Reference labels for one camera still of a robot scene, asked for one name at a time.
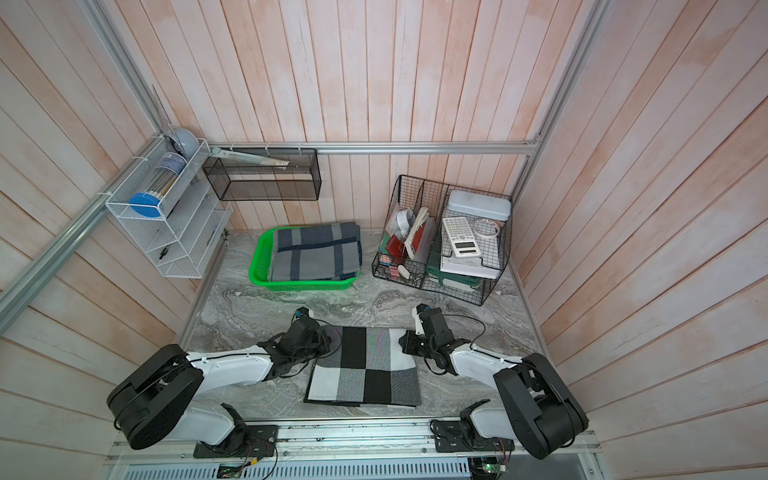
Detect black white grey checked scarf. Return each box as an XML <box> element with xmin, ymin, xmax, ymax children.
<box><xmin>304</xmin><ymin>326</ymin><xmax>422</xmax><ymax>408</ymax></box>

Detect grey blue plaid scarf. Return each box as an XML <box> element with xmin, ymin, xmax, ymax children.
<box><xmin>269</xmin><ymin>222</ymin><xmax>362</xmax><ymax>282</ymax></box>

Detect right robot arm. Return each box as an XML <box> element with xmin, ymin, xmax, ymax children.
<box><xmin>399</xmin><ymin>304</ymin><xmax>589</xmax><ymax>460</ymax></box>

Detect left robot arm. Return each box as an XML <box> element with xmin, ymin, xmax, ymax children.
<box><xmin>106</xmin><ymin>308</ymin><xmax>341</xmax><ymax>456</ymax></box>

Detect green plastic basket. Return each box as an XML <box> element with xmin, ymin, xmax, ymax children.
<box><xmin>249</xmin><ymin>227</ymin><xmax>361</xmax><ymax>292</ymax></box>

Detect white ruler on mesh basket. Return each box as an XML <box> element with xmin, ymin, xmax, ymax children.
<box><xmin>209</xmin><ymin>147</ymin><xmax>290</xmax><ymax>168</ymax></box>

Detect white flat box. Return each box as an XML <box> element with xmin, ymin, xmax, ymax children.
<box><xmin>440</xmin><ymin>238</ymin><xmax>504</xmax><ymax>279</ymax></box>

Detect red notebook in organizer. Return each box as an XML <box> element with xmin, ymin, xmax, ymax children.
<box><xmin>384</xmin><ymin>236</ymin><xmax>408</xmax><ymax>265</ymax></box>

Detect white calculator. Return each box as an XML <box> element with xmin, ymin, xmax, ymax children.
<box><xmin>442</xmin><ymin>217</ymin><xmax>481</xmax><ymax>258</ymax></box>

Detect white tape roll in organizer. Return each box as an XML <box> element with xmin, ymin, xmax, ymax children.
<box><xmin>386</xmin><ymin>207</ymin><xmax>414</xmax><ymax>240</ymax></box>

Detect roll of clear tape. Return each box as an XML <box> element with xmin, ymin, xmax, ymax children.
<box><xmin>473</xmin><ymin>218</ymin><xmax>503</xmax><ymax>240</ymax></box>

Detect white plastic lidded container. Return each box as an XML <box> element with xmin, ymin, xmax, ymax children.
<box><xmin>447</xmin><ymin>190</ymin><xmax>512</xmax><ymax>221</ymax></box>

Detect grey round disc on shelf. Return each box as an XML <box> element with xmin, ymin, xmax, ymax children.
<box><xmin>169</xmin><ymin>127</ymin><xmax>200</xmax><ymax>160</ymax></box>

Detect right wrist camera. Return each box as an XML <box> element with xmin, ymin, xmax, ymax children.
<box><xmin>412</xmin><ymin>303</ymin><xmax>430</xmax><ymax>336</ymax></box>

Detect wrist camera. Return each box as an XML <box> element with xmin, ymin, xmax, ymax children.
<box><xmin>291</xmin><ymin>307</ymin><xmax>312</xmax><ymax>323</ymax></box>
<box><xmin>412</xmin><ymin>303</ymin><xmax>430</xmax><ymax>336</ymax></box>

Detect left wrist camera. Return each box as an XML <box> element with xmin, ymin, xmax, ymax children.
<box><xmin>291</xmin><ymin>307</ymin><xmax>312</xmax><ymax>323</ymax></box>

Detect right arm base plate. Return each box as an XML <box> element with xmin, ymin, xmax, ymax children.
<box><xmin>429</xmin><ymin>420</ymin><xmax>515</xmax><ymax>454</ymax></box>

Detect black wire desk organizer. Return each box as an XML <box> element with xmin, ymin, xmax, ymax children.
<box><xmin>372</xmin><ymin>175</ymin><xmax>512</xmax><ymax>306</ymax></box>

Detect aluminium front rail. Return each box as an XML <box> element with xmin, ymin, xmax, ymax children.
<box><xmin>98</xmin><ymin>417</ymin><xmax>612</xmax><ymax>479</ymax></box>

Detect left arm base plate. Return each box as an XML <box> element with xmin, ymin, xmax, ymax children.
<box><xmin>193</xmin><ymin>424</ymin><xmax>279</xmax><ymax>460</ymax></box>

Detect black mesh wall basket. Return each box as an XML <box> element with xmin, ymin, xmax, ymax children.
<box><xmin>203</xmin><ymin>147</ymin><xmax>322</xmax><ymax>201</ymax></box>

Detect white wire wall shelf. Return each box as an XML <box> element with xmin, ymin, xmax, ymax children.
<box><xmin>106</xmin><ymin>138</ymin><xmax>233</xmax><ymax>279</ymax></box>

